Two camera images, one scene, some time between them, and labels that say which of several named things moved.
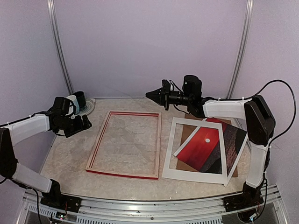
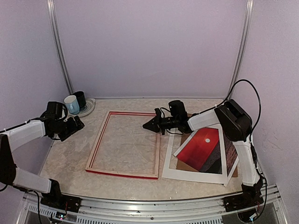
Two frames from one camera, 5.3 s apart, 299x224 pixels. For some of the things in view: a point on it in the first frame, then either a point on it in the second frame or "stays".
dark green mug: (81, 97) stays
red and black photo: (202, 151) stays
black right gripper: (158, 96) -> (156, 126)
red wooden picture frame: (126, 173) stays
